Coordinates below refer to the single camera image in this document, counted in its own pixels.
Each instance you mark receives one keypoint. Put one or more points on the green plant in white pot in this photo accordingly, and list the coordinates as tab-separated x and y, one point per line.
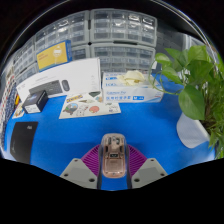
191	100

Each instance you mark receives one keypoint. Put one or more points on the cream disposable glove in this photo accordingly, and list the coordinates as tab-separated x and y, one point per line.
131	77

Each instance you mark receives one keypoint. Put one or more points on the white and blue glove box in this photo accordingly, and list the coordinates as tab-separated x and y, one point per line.
133	95

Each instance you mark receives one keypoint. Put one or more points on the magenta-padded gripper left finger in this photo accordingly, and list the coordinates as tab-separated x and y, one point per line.
75	170

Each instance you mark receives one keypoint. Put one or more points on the black mouse pad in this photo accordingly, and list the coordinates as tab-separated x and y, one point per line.
23	141

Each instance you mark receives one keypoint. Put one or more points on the small black product box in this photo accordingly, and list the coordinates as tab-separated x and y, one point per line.
35	101

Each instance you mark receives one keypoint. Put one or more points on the white keyboard packaging box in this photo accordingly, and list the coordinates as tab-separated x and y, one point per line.
83	75

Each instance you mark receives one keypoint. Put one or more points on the pink translucent computer mouse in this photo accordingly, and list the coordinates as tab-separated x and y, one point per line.
114	160

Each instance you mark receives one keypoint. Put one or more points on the yellow and blue box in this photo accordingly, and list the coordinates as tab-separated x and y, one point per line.
54	55

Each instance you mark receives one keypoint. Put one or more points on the navy polka dot cloth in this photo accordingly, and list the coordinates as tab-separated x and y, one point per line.
10	110

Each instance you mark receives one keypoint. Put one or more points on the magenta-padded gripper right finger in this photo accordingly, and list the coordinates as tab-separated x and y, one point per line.
151	170

